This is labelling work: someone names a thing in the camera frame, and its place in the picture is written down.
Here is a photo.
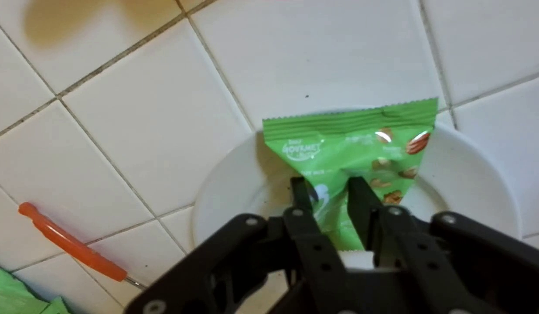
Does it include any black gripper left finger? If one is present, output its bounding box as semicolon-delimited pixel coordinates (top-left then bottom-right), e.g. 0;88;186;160
125;175;351;314

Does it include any green snack packet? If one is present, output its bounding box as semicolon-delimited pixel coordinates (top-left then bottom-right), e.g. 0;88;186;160
261;95;440;252

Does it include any orange handled metal spatula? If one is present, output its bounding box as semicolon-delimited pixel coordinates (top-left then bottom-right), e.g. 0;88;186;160
18;200;149;290

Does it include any wooden rolling pin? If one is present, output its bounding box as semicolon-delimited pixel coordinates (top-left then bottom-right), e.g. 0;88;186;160
22;0;186;52

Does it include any green cloth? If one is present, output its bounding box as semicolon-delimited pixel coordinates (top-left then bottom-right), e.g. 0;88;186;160
0;259;74;314

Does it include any white round plate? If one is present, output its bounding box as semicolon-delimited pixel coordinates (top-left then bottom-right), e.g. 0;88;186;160
191;120;524;275

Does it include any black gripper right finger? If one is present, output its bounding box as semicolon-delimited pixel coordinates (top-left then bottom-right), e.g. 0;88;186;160
346;175;539;314

